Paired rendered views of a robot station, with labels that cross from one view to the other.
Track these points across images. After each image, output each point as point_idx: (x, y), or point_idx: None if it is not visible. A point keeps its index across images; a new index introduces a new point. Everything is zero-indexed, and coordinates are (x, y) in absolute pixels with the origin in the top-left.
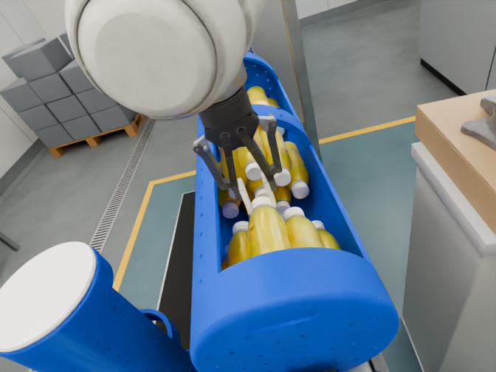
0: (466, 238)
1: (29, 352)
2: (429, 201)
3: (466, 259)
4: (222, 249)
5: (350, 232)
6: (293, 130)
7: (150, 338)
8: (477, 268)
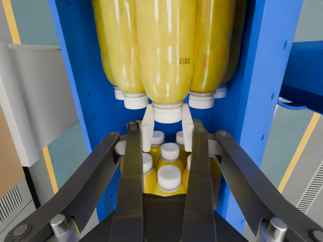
0: (22, 70)
1: None
2: (48, 118)
3: (35, 62)
4: (227, 101)
5: (74, 53)
6: (104, 216)
7: (296, 73)
8: (26, 49)
